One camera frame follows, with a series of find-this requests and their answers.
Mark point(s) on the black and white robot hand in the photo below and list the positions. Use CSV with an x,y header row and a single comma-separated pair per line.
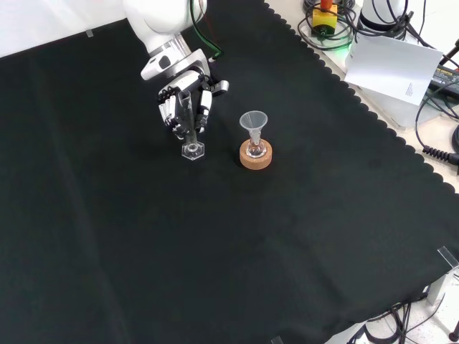
x,y
186,82

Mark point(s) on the clear glass graduated cylinder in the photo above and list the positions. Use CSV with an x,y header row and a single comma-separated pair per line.
x,y
193,152

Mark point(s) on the clear plastic funnel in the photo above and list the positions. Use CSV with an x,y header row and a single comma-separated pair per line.
x,y
253,120

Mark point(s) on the clear round-bottom flask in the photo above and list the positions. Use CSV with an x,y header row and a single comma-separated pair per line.
x,y
256,150

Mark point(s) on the clear tape piece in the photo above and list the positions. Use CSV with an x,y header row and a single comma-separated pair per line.
x,y
90,33
449,256
277,340

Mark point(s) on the yellow stop button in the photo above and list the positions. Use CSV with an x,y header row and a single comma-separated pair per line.
x,y
324,19

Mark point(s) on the black bench cloth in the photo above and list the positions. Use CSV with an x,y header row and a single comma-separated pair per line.
x,y
143,233

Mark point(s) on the white paper sheet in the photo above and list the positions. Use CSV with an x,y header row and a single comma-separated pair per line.
x,y
391,68

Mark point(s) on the black power adapter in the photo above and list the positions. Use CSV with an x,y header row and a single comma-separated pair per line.
x,y
444,77

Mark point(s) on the black tripod leg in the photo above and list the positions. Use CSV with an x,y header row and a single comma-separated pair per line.
x,y
451,53

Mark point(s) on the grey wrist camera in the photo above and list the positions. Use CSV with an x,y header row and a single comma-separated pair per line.
x,y
223,86

